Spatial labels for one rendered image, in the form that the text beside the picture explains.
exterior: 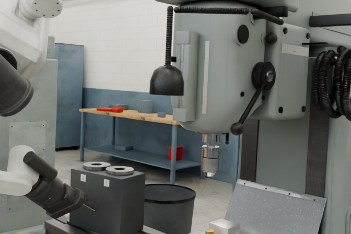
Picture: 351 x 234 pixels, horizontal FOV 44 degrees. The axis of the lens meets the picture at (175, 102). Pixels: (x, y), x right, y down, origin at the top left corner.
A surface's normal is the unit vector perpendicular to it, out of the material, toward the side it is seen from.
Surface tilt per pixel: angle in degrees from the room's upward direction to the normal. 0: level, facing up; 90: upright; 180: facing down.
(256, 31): 90
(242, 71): 90
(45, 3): 137
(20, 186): 129
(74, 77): 90
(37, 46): 57
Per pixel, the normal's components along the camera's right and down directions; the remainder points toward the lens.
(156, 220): -0.18, 0.11
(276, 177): -0.68, 0.01
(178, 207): 0.47, 0.13
